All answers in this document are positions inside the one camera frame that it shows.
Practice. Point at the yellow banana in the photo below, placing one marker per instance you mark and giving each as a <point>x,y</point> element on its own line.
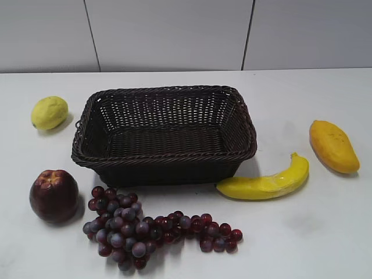
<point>267,187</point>

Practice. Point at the purple red grape bunch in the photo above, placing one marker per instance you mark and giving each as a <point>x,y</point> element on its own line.
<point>129,238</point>

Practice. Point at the orange yellow mango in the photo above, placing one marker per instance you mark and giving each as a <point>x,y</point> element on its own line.
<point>333,147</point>

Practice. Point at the yellow lemon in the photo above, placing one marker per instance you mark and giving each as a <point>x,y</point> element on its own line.
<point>49,112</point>

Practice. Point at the dark red apple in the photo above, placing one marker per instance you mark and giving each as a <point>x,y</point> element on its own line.
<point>54,196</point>

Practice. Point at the dark woven wicker basket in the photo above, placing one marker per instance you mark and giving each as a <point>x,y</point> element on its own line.
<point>175,135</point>

